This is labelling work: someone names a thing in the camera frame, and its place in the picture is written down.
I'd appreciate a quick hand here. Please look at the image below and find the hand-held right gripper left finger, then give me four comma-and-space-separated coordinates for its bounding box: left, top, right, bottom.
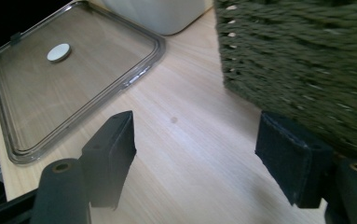
78, 110, 138, 210

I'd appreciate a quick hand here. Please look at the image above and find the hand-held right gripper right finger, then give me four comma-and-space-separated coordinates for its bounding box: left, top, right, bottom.
254, 111, 334, 209

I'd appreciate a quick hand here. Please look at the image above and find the clear plastic lid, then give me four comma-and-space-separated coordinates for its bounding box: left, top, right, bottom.
0, 0, 167, 165

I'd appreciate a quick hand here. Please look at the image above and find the green woven basket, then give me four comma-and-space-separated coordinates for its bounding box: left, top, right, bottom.
213, 0, 357, 162

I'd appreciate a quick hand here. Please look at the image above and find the cream divided organizer box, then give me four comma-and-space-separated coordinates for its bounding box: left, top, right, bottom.
100, 0, 214, 36

